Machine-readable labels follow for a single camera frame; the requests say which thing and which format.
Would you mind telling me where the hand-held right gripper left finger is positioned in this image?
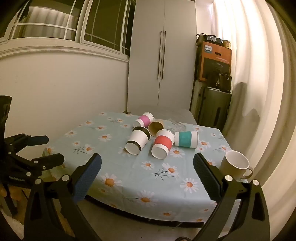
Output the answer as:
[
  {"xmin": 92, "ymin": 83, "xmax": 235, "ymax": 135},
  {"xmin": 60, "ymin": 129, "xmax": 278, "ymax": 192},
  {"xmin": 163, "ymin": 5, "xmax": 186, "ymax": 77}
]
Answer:
[{"xmin": 23, "ymin": 152, "xmax": 103, "ymax": 241}]

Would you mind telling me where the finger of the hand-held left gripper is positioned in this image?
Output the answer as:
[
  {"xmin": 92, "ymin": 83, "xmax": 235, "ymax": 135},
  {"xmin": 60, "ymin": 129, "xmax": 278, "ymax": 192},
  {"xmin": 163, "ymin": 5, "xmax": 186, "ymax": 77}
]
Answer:
[
  {"xmin": 4, "ymin": 134, "xmax": 49, "ymax": 153},
  {"xmin": 14, "ymin": 153, "xmax": 65, "ymax": 178}
]

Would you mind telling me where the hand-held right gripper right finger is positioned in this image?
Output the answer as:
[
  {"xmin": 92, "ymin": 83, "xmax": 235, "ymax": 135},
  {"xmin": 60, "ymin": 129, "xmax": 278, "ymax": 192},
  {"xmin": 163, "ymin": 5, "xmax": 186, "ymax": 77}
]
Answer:
[{"xmin": 193, "ymin": 152, "xmax": 270, "ymax": 241}]

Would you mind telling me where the teal banded paper cup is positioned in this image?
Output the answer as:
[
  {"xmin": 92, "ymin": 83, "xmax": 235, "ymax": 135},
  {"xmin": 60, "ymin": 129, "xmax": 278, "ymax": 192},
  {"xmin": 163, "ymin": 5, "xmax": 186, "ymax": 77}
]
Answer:
[{"xmin": 174, "ymin": 130, "xmax": 199, "ymax": 149}]

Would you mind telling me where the red banded paper cup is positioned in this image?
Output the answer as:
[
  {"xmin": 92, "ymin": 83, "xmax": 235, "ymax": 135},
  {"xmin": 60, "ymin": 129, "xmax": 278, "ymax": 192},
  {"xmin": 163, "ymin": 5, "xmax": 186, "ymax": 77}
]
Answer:
[{"xmin": 151, "ymin": 129, "xmax": 175, "ymax": 159}]

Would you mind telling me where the clear plastic cup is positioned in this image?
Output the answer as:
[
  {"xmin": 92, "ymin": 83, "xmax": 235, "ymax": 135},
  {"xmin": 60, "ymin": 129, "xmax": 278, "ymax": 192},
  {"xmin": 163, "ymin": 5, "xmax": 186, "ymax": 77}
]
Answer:
[{"xmin": 165, "ymin": 118, "xmax": 187, "ymax": 132}]

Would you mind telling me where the black banded paper cup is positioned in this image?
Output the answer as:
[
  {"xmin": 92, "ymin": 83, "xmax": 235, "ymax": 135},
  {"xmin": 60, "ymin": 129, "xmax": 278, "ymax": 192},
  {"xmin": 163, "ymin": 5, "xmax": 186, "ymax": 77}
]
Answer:
[{"xmin": 125, "ymin": 126, "xmax": 151, "ymax": 155}]

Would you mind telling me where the brown paper cup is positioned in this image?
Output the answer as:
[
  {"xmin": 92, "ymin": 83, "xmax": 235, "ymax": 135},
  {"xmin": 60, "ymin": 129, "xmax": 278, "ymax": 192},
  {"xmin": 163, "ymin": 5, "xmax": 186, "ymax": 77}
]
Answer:
[{"xmin": 148, "ymin": 121, "xmax": 165, "ymax": 137}]

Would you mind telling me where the pink banded paper cup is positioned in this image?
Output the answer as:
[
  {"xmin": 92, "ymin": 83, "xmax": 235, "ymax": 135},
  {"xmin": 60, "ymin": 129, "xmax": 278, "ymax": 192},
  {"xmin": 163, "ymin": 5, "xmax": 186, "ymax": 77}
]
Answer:
[{"xmin": 133, "ymin": 112, "xmax": 154, "ymax": 128}]

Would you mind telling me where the wooden stool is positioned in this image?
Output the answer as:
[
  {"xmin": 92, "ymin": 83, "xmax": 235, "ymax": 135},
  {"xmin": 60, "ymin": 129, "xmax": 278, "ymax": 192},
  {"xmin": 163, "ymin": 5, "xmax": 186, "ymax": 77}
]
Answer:
[{"xmin": 40, "ymin": 148, "xmax": 68, "ymax": 184}]

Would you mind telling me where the white ceramic mug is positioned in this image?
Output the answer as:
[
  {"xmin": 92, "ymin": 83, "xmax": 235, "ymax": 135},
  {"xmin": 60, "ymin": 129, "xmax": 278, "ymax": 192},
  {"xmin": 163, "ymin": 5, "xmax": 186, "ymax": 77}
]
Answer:
[{"xmin": 220, "ymin": 150, "xmax": 254, "ymax": 182}]

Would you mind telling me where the daisy print blue tablecloth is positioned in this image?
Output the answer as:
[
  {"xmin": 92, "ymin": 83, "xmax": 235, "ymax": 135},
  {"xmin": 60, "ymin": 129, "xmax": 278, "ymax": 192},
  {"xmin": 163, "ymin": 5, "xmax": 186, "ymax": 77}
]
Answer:
[{"xmin": 45, "ymin": 112, "xmax": 232, "ymax": 224}]

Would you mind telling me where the white rug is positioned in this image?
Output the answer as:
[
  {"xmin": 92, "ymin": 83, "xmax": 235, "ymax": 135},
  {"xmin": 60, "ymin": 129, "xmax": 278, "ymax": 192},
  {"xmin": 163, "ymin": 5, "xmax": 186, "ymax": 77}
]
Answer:
[{"xmin": 3, "ymin": 214, "xmax": 27, "ymax": 235}]

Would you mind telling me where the grey suitcase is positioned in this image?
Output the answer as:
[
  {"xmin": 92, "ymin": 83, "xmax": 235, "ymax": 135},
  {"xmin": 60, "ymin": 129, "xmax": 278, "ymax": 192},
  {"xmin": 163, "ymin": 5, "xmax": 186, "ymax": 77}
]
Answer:
[{"xmin": 190, "ymin": 80, "xmax": 232, "ymax": 132}]

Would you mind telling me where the grey upholstered seat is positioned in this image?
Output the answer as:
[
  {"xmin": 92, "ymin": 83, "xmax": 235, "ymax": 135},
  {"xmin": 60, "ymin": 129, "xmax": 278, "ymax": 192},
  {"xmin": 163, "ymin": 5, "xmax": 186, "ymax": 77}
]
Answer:
[{"xmin": 126, "ymin": 106, "xmax": 197, "ymax": 125}]

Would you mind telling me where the black bag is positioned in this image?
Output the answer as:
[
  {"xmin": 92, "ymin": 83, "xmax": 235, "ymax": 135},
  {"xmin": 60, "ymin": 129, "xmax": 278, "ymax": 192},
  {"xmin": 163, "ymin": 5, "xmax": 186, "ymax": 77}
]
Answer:
[{"xmin": 209, "ymin": 70, "xmax": 232, "ymax": 93}]

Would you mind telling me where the cream curtain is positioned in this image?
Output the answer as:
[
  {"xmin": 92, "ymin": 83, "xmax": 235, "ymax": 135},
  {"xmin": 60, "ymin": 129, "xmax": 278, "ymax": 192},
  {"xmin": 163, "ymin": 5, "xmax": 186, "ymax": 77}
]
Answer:
[{"xmin": 213, "ymin": 0, "xmax": 296, "ymax": 209}]

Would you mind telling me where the orange cardboard box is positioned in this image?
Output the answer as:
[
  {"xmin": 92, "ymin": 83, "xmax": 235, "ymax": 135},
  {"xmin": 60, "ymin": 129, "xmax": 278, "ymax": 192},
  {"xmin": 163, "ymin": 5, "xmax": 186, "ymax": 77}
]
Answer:
[{"xmin": 198, "ymin": 41, "xmax": 232, "ymax": 82}]

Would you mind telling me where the white framed window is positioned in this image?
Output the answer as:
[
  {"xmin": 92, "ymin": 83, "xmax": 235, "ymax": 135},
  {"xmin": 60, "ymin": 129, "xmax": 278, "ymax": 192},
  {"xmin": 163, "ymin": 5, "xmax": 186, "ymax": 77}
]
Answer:
[{"xmin": 0, "ymin": 0, "xmax": 136, "ymax": 56}]

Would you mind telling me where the white wardrobe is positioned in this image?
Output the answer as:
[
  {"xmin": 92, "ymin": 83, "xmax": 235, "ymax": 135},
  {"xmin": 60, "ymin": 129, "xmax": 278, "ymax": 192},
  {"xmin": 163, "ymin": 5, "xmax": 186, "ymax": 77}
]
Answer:
[{"xmin": 127, "ymin": 0, "xmax": 197, "ymax": 114}]

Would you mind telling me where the black device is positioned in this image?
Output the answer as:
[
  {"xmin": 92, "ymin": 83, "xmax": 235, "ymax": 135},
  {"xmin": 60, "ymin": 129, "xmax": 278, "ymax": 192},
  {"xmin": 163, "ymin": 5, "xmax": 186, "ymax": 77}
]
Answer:
[{"xmin": 196, "ymin": 34, "xmax": 223, "ymax": 44}]

